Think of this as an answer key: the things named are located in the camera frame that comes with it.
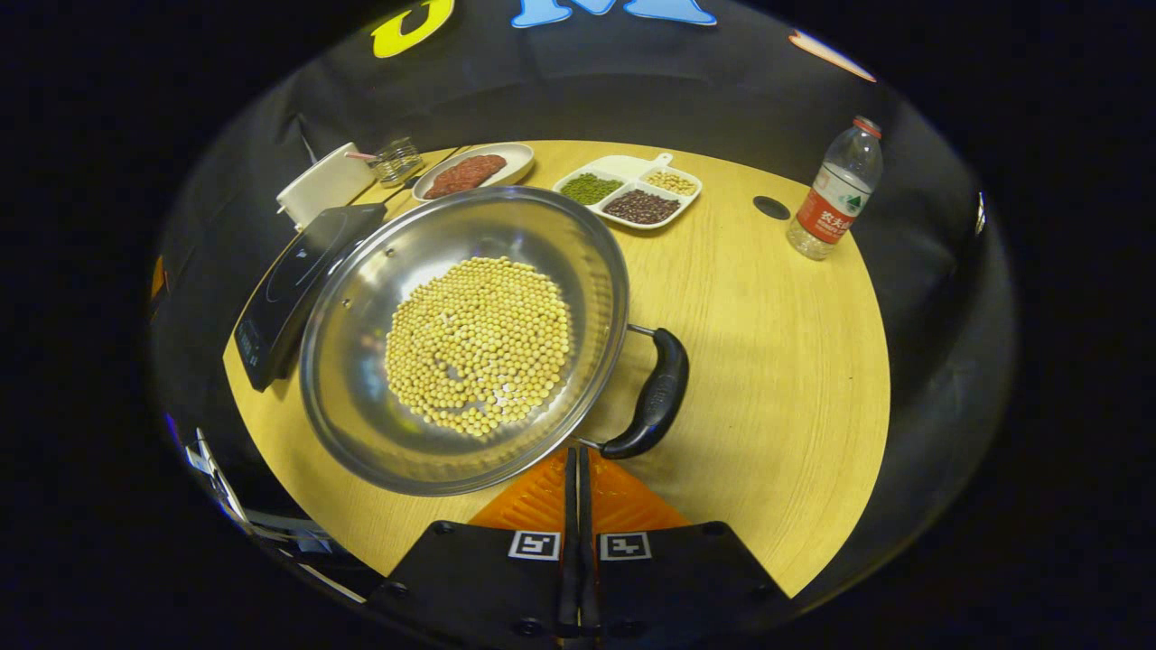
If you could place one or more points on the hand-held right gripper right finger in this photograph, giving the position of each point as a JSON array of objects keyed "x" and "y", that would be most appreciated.
[{"x": 677, "y": 578}]

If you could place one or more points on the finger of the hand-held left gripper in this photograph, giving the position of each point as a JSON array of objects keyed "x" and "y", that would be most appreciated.
[{"x": 158, "y": 276}]

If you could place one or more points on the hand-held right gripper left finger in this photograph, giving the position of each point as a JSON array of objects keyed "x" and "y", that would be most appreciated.
[{"x": 488, "y": 578}]

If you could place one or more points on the black induction cooktop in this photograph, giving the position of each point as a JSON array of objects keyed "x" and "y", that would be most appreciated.
[{"x": 289, "y": 280}]

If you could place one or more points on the pile of soybeans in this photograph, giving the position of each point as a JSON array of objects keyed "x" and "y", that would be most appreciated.
[{"x": 479, "y": 348}]

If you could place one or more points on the white toaster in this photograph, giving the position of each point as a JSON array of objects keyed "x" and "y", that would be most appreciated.
[{"x": 325, "y": 185}]

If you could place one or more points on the pink striped straw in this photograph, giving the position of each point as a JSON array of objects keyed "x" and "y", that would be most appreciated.
[{"x": 359, "y": 156}]

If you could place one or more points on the red raw meat slice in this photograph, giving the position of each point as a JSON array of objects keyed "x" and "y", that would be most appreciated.
[
  {"x": 485, "y": 168},
  {"x": 447, "y": 184}
]

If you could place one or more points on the heap of dark red beans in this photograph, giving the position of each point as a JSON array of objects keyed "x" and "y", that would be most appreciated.
[{"x": 641, "y": 207}]

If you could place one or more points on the white round plate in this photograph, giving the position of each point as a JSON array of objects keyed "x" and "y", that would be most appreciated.
[{"x": 517, "y": 161}]

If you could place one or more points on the black table grommet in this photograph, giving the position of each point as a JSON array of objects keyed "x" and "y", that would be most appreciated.
[{"x": 771, "y": 208}]

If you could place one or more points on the small heap of soybeans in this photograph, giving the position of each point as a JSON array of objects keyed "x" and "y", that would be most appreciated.
[{"x": 671, "y": 182}]

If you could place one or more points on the heap of green mung beans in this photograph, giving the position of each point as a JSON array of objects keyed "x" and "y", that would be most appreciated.
[{"x": 591, "y": 188}]

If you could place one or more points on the white divided dish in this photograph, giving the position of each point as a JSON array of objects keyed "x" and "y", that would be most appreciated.
[{"x": 623, "y": 167}]

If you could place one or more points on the clear water bottle red label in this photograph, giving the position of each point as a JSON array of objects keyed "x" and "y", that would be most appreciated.
[{"x": 835, "y": 194}]

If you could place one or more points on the black backdrop cloth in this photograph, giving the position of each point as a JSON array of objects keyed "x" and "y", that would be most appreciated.
[{"x": 722, "y": 90}]

